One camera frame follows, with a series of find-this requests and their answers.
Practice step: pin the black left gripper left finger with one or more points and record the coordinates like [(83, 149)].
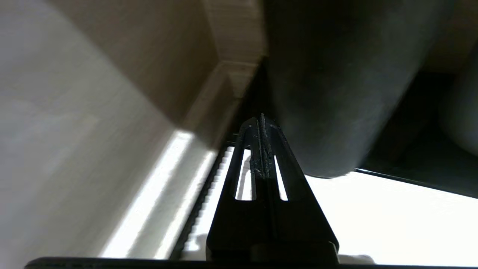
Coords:
[(242, 224)]

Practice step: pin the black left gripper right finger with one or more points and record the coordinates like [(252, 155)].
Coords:
[(295, 224)]

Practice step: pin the black cup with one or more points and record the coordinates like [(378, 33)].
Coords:
[(328, 93)]

